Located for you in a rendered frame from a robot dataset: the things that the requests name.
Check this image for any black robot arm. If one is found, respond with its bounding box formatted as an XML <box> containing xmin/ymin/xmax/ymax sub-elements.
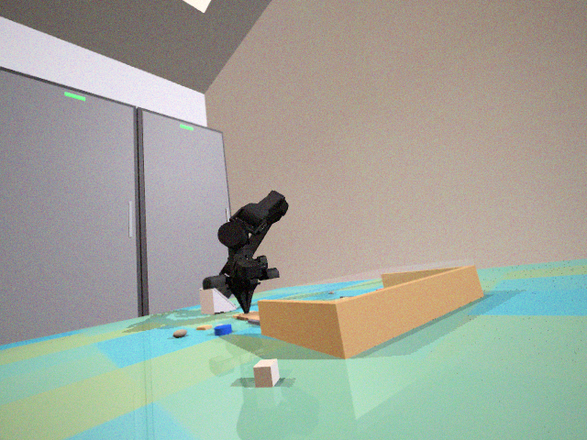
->
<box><xmin>217</xmin><ymin>191</ymin><xmax>289</xmax><ymax>281</ymax></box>

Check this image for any orange strip with purple zigzag pattern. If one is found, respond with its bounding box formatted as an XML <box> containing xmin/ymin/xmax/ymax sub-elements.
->
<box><xmin>232</xmin><ymin>311</ymin><xmax>260</xmax><ymax>321</ymax></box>

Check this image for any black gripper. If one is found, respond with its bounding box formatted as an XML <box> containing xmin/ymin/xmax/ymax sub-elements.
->
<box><xmin>203</xmin><ymin>249</ymin><xmax>280</xmax><ymax>314</ymax></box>

